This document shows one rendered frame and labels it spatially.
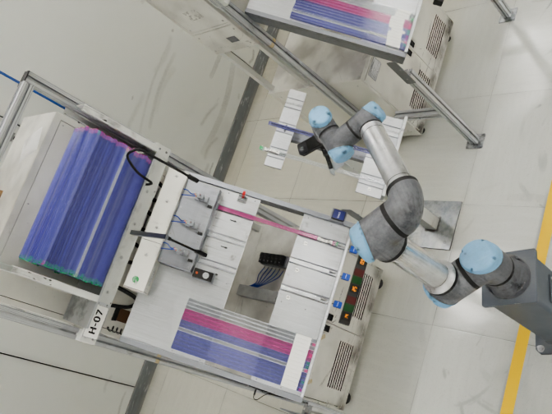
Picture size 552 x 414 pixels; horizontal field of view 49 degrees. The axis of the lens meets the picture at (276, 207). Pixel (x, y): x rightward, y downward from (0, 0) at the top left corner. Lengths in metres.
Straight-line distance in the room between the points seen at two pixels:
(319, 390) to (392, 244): 1.28
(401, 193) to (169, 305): 1.07
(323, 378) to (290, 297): 0.63
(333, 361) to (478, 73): 1.67
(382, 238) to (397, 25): 1.28
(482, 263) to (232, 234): 0.95
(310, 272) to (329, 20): 1.08
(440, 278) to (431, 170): 1.36
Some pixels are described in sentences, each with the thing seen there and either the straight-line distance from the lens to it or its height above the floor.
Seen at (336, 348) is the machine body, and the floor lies 0.24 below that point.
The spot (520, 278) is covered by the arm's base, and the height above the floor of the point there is 0.60.
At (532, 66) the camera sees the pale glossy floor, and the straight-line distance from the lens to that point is 3.31.
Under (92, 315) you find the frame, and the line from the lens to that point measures 2.26.
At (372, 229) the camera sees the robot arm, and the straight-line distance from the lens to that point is 1.70.
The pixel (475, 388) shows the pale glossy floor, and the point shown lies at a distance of 2.78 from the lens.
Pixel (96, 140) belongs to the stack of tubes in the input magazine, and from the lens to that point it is 2.23.
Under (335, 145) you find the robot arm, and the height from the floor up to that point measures 1.17.
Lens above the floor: 2.45
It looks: 39 degrees down
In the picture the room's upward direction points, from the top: 60 degrees counter-clockwise
